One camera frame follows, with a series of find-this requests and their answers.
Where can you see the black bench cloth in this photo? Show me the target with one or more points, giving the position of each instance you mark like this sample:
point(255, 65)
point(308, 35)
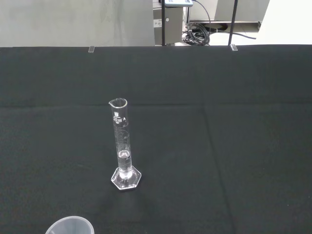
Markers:
point(219, 122)

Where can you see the grey cabinet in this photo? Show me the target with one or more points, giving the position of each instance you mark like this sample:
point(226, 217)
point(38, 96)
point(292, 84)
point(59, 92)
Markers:
point(173, 26)

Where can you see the black stand pole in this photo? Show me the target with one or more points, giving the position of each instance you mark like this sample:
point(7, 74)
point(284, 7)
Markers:
point(164, 24)
point(233, 22)

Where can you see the grey device with screen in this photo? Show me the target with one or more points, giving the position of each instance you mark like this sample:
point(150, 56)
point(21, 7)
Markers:
point(179, 2)

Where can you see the clear plastic funnel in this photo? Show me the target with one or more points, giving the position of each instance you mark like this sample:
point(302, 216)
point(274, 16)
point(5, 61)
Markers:
point(73, 226)

